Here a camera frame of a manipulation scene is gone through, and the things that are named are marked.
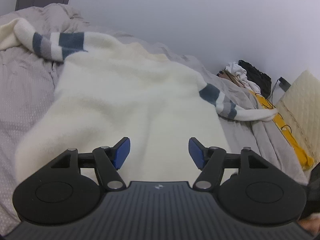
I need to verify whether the yellow cloth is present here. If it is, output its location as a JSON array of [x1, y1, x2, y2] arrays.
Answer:
[[250, 90, 314, 170]]

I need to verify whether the white crumpled cloth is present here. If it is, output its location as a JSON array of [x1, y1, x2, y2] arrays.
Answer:
[[225, 62, 261, 93]]

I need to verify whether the person's right hand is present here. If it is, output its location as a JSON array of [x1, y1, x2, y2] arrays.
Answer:
[[298, 213, 320, 236]]

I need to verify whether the cream quilted headboard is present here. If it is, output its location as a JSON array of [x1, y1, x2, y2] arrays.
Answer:
[[276, 70, 319, 165]]

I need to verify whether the cream and blue fleece sweater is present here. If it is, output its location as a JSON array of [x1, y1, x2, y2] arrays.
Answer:
[[1, 18, 276, 183]]

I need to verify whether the cardboard box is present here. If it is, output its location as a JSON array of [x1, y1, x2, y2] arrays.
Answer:
[[217, 70, 244, 88]]

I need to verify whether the black wall charger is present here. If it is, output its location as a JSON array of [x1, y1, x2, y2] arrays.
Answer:
[[279, 77, 291, 92]]

